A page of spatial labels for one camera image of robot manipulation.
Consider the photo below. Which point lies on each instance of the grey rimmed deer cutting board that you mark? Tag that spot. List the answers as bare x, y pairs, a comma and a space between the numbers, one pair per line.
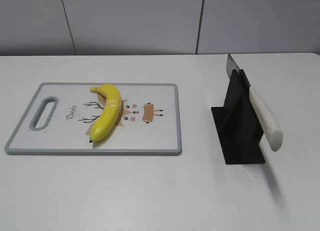
60, 115

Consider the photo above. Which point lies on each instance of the yellow plastic banana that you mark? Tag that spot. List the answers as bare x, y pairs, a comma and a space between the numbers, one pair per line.
111, 111

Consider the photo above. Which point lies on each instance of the black knife stand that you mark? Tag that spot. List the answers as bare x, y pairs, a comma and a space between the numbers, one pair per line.
238, 128

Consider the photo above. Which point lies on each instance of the knife with white handle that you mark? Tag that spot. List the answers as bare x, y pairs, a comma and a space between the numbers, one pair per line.
268, 122

